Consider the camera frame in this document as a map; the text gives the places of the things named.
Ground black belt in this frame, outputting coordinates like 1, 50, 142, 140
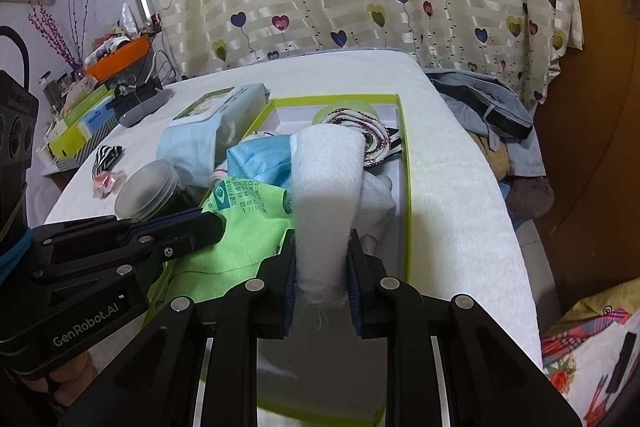
482, 104, 535, 140

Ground small black white striped sock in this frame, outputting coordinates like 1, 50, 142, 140
90, 145, 124, 180

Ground flat green box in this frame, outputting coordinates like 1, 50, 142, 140
65, 88, 115, 120

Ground grey black headset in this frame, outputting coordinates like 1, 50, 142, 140
104, 86, 175, 128

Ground tan cloth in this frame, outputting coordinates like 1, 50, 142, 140
470, 132, 511, 180

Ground brown wooden panel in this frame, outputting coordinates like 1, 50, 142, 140
520, 0, 640, 323

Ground green towel brown trim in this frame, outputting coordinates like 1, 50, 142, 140
312, 103, 401, 168

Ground blue-grey garment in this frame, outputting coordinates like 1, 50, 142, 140
427, 67, 546, 180

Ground wooden side table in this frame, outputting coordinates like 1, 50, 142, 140
42, 169, 68, 192

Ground blue face mask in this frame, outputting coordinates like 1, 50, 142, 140
226, 141, 296, 198

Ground floral printed bag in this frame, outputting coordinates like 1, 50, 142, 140
540, 292, 640, 427

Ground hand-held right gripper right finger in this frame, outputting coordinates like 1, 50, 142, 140
346, 231, 572, 427

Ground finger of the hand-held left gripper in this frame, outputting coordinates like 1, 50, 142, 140
31, 207, 207, 254
31, 212, 226, 289

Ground pale white cloth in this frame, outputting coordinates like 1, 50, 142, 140
357, 171, 398, 253

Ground white towel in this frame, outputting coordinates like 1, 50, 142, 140
289, 123, 368, 309

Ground black flat object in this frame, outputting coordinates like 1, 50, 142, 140
607, 332, 637, 395

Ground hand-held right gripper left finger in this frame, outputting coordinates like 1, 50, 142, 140
57, 228, 300, 427

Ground pile of small clutter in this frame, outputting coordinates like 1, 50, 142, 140
85, 2, 163, 58

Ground person's left hand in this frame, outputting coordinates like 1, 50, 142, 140
29, 351, 99, 404

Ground clear bag with orange item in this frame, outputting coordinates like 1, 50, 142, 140
91, 172, 128, 198

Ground clear plastic jar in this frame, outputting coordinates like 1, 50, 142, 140
114, 159, 201, 223

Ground green microfiber cloth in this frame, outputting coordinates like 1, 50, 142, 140
170, 177, 297, 295

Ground light blue wet wipes pack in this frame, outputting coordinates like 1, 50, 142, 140
156, 84, 271, 188

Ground white box green edges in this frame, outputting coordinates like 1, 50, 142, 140
141, 93, 417, 425

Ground zigzag patterned box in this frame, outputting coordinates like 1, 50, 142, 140
52, 122, 121, 172

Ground purple decorative branches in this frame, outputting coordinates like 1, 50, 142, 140
27, 0, 98, 70

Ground yellow-green file box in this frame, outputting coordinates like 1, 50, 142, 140
48, 117, 93, 160

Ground orange tray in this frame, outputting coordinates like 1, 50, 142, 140
84, 36, 152, 82

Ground brown checked cloth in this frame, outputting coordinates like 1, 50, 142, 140
505, 177, 556, 223

